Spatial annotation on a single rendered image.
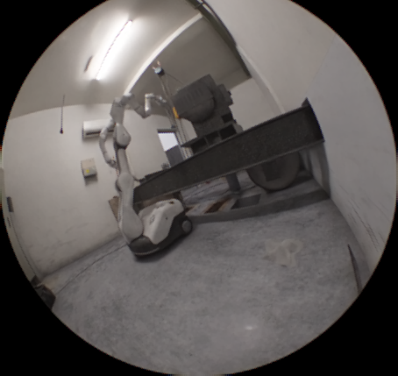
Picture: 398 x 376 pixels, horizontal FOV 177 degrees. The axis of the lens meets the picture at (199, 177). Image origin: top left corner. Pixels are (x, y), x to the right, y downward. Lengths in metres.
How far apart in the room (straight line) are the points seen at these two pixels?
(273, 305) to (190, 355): 0.34
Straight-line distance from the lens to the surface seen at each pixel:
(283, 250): 0.70
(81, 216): 2.47
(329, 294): 0.59
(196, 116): 1.45
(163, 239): 1.08
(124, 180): 1.15
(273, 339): 0.53
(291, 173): 1.43
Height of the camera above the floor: 0.53
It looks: 3 degrees down
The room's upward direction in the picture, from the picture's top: 22 degrees counter-clockwise
